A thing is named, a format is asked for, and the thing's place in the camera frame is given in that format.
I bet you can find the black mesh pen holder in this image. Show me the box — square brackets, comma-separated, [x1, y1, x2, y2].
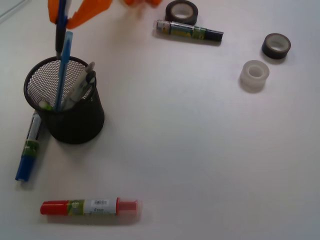
[23, 56, 105, 144]

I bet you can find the blue whiteboard marker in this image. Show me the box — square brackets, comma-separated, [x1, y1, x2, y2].
[15, 111, 42, 182]

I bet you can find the black tape roll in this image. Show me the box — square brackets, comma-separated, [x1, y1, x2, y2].
[165, 0, 199, 25]
[261, 33, 291, 60]

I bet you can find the black tape roll top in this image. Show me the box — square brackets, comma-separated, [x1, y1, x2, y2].
[165, 0, 199, 25]

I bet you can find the clear tape roll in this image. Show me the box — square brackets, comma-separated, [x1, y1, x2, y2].
[240, 60, 270, 88]

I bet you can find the grey pen with dark tip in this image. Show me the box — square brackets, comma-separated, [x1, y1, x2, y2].
[65, 70, 97, 110]

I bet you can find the green mechanical pencil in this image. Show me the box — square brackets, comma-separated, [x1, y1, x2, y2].
[38, 100, 54, 111]

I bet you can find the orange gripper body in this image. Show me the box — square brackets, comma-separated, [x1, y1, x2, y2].
[124, 0, 162, 6]

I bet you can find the black whiteboard marker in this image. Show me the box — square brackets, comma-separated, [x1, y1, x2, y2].
[153, 20, 224, 42]

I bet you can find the red whiteboard marker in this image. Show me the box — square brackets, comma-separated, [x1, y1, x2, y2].
[40, 197, 141, 217]

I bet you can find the light blue capped pen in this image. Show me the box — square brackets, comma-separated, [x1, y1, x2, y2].
[54, 31, 73, 112]

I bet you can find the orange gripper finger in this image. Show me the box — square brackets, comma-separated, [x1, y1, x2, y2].
[47, 0, 60, 24]
[66, 0, 112, 29]

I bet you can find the dark blue click pen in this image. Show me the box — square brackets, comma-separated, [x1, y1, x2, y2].
[55, 0, 70, 58]

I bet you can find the black tape roll right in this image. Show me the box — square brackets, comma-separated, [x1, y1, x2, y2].
[261, 33, 291, 60]

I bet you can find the white pen with silver clip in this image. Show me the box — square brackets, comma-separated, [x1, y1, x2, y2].
[61, 61, 96, 110]

